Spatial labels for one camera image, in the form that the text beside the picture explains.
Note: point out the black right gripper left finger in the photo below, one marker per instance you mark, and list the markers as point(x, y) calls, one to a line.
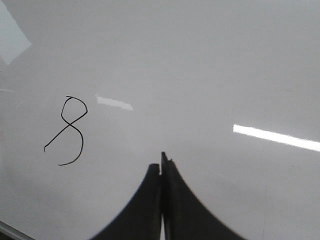
point(141, 218)

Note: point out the white whiteboard with aluminium frame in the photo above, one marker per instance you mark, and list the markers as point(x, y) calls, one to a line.
point(93, 91)

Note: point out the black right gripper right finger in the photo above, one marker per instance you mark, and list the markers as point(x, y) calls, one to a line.
point(184, 216)

